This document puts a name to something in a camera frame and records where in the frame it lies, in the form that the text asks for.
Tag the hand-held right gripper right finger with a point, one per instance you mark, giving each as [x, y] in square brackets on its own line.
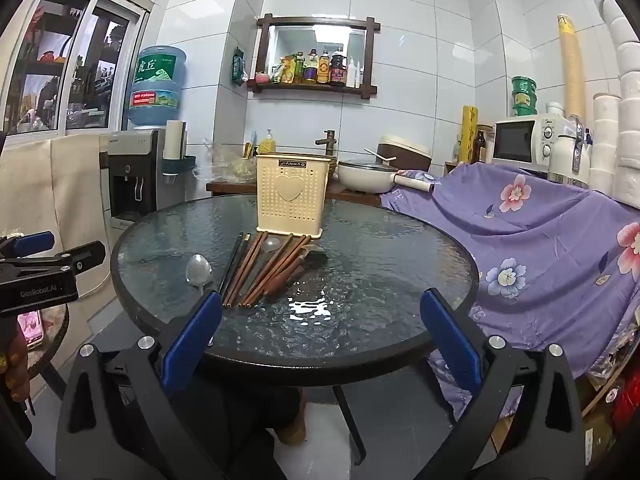
[450, 340]

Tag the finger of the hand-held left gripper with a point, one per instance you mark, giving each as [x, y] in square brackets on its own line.
[32, 243]
[75, 257]

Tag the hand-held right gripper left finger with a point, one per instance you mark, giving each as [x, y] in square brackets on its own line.
[192, 340]

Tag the metal spoon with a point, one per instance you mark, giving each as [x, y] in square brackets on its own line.
[198, 267]

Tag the black chopstick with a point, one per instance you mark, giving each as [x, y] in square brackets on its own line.
[229, 265]
[235, 266]

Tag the bunch of wooden chopsticks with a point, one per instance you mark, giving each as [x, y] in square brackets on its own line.
[250, 270]

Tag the cream plastic utensil holder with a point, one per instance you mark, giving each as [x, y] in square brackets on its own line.
[295, 210]

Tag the person's left hand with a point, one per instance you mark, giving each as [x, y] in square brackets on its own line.
[12, 365]

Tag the phone with pink screen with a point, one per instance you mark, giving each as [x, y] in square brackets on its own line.
[30, 325]

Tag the beige cloth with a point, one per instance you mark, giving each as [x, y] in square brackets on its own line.
[65, 185]

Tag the white water dispenser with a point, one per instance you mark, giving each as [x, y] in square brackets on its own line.
[132, 180]

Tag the purple floral cloth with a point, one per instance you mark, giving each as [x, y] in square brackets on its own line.
[525, 240]

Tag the teal cup holder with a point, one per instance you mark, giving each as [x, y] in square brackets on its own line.
[180, 164]

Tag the white paper cup stack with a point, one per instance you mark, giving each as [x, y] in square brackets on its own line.
[175, 137]

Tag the wooden washstand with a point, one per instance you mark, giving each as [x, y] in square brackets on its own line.
[235, 189]

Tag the clear plastic bag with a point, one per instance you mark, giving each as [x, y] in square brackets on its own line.
[230, 167]

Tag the white pot with glass lid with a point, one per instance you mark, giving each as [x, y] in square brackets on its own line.
[365, 180]

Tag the sliding glass window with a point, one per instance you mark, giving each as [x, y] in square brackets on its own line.
[75, 60]

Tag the brown and white rice cooker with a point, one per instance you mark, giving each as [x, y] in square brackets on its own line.
[410, 155]

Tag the blue water bottle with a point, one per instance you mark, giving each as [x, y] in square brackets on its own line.
[157, 85]

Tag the brown glass bottle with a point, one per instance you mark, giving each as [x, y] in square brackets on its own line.
[480, 147]

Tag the white rice paddle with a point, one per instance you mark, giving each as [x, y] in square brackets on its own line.
[380, 155]

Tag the yellow soap pump bottle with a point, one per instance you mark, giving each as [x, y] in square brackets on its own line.
[267, 145]

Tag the white microwave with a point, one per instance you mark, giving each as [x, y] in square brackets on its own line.
[515, 140]

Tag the yellow wrap roll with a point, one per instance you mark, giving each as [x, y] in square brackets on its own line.
[470, 130]

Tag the bronze faucet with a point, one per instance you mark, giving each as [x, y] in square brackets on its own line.
[328, 142]

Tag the green packet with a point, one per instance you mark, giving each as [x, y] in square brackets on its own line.
[238, 67]

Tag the pink bowl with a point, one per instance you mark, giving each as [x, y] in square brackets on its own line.
[262, 78]

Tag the yellow seasoning packet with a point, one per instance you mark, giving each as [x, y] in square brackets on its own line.
[287, 72]

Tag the white squeeze bottle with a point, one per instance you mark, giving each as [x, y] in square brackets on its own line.
[353, 75]

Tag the stacks of white paper bowls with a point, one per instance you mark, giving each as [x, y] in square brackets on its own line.
[625, 110]

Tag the green bottle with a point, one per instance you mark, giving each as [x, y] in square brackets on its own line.
[299, 67]

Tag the dark soy sauce bottle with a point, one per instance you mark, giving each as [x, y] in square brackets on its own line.
[338, 69]

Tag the yellow oil bottle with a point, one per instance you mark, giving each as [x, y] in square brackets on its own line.
[311, 67]

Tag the yellow label sauce bottle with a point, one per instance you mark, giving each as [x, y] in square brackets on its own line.
[324, 69]

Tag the tall yellow paper cup stack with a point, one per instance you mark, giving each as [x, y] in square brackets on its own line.
[570, 60]

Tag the dark wooden wall shelf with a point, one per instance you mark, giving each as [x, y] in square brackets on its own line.
[312, 21]

